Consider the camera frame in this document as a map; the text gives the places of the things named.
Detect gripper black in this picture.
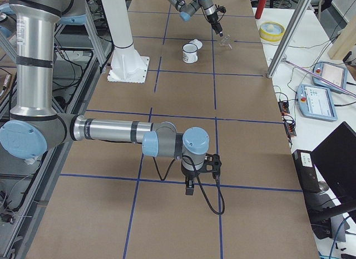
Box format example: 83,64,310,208
209,14,222,34
181,167,200,196

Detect clear glass funnel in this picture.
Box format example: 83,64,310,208
219,34,233,50

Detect white enamel mug lid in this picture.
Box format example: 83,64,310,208
189,39,203,50

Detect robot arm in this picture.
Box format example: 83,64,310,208
1,0,209,195
168,0,226,37

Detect white enamel mug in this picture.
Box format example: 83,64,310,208
182,43,198,63

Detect red cylinder bottle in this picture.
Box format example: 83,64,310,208
255,0,267,19

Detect yellow tape roll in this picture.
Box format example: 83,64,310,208
259,21,285,42

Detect black box with label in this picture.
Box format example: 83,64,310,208
292,149,322,194

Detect teach pendant near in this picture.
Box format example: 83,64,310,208
296,84,338,121

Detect teach pendant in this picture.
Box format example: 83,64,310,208
312,61,348,93
296,84,338,121

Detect teach pendant far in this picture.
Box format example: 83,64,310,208
312,61,348,93

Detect wooden beam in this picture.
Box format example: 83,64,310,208
328,16,356,60

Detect black laptop computer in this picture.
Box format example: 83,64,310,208
311,121,355,203

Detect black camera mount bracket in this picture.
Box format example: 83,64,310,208
200,153,222,179

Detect aluminium frame post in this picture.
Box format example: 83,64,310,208
266,0,312,78

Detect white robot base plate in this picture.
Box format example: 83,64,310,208
107,56,150,84

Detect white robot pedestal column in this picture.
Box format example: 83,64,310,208
101,0,134,49

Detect black connector block with cables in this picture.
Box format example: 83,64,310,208
278,100,290,115

